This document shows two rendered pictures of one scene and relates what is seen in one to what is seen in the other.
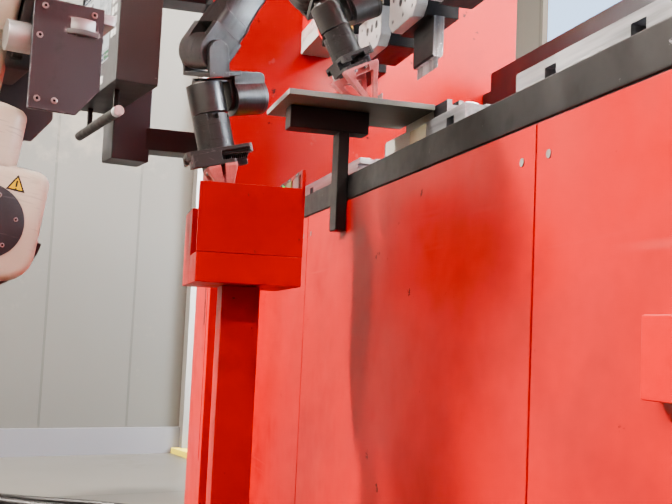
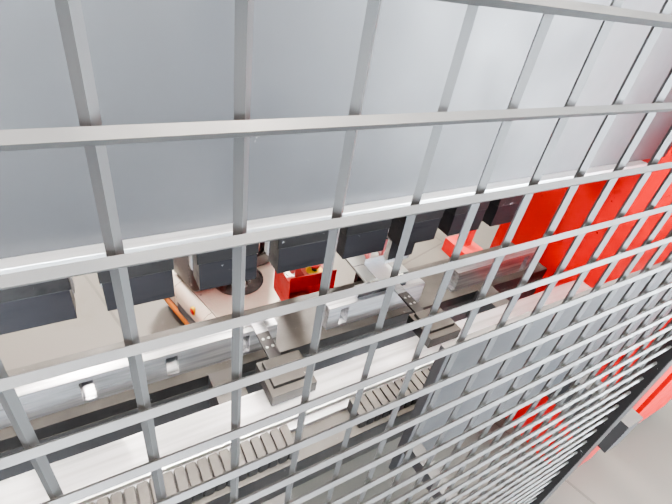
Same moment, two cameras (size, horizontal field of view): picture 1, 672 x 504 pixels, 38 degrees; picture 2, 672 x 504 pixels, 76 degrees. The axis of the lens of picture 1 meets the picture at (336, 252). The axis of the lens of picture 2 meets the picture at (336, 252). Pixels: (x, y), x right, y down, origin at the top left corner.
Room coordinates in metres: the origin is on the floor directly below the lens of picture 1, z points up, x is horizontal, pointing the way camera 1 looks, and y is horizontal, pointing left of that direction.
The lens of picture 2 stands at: (1.19, -1.19, 1.91)
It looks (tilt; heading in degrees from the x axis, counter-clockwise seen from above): 36 degrees down; 71
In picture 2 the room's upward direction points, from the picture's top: 10 degrees clockwise
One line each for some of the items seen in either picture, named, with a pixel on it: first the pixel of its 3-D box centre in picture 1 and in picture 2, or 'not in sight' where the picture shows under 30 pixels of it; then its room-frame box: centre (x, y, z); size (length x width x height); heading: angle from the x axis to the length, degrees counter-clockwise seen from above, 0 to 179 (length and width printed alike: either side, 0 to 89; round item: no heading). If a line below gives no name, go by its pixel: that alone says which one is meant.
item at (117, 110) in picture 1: (98, 115); not in sight; (2.81, 0.72, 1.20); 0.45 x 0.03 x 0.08; 28
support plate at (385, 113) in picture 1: (348, 110); (367, 255); (1.72, -0.01, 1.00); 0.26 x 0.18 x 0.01; 106
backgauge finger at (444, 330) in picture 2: not in sight; (418, 308); (1.80, -0.31, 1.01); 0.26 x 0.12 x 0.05; 106
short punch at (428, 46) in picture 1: (428, 48); (399, 249); (1.76, -0.15, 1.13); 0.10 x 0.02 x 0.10; 16
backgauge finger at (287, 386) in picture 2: not in sight; (274, 353); (1.33, -0.44, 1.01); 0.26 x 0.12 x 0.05; 106
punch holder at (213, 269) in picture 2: not in sight; (223, 248); (1.21, -0.31, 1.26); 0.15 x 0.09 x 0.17; 16
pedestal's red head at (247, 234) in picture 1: (241, 230); (304, 279); (1.54, 0.15, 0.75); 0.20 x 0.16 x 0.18; 14
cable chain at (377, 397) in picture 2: not in sight; (415, 387); (1.67, -0.60, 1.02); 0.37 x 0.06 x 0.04; 16
